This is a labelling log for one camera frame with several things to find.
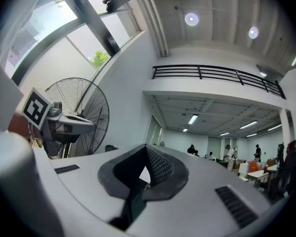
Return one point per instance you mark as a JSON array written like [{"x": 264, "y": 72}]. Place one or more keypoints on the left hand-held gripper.
[{"x": 35, "y": 108}]

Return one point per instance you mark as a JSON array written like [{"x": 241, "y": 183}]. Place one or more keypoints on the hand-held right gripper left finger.
[{"x": 88, "y": 181}]

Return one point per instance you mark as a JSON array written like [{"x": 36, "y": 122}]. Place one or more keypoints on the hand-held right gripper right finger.
[{"x": 199, "y": 194}]

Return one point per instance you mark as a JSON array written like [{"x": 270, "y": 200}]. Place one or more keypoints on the large black standing fan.
[{"x": 66, "y": 148}]

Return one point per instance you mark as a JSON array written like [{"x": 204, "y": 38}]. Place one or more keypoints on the orange chair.
[{"x": 254, "y": 167}]

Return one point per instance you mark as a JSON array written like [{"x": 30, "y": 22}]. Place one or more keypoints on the group of ceiling tube lights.
[{"x": 193, "y": 119}]

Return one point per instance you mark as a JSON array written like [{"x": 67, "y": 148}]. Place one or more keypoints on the large glass window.
[{"x": 88, "y": 43}]

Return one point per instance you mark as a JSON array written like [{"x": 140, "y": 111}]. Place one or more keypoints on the black balcony railing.
[{"x": 212, "y": 71}]

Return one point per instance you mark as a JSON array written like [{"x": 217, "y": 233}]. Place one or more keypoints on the round ceiling light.
[
  {"x": 253, "y": 32},
  {"x": 191, "y": 19}
]

